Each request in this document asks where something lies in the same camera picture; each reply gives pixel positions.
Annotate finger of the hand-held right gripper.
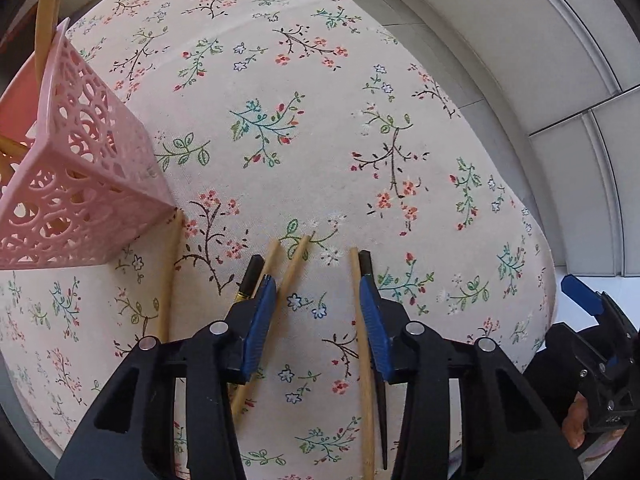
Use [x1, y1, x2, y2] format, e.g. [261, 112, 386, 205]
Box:
[561, 274, 631, 333]

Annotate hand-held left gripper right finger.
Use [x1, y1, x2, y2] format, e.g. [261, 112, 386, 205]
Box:
[359, 277, 585, 480]

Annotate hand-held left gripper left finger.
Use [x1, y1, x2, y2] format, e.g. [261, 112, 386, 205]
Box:
[55, 275, 277, 480]

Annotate pile of wooden chopsticks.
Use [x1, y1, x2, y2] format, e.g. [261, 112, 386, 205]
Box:
[157, 210, 388, 480]

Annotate pink lattice utensil holder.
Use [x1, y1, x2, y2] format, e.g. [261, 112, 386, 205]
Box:
[0, 17, 178, 271]

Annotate plain bamboo chopstick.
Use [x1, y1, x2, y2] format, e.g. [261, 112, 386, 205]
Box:
[34, 0, 72, 86]
[0, 136, 33, 161]

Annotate person's right hand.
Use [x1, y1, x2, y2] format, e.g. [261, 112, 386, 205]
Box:
[561, 392, 598, 450]

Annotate floral tablecloth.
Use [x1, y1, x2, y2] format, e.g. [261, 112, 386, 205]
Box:
[0, 0, 560, 480]

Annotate white kitchen base cabinets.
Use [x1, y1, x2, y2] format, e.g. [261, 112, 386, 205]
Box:
[295, 0, 640, 281]

